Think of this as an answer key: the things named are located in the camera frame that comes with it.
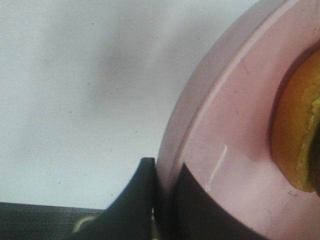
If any pink round plate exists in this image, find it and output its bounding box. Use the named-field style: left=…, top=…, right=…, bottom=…
left=155, top=0, right=320, bottom=240

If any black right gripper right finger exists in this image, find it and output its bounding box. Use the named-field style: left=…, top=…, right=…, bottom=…
left=173, top=164, right=260, bottom=240

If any burger with lettuce and cheese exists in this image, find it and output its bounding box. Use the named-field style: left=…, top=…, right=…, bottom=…
left=270, top=50, right=320, bottom=193

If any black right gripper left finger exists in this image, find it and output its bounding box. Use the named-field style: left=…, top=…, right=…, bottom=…
left=69, top=157, right=156, bottom=240

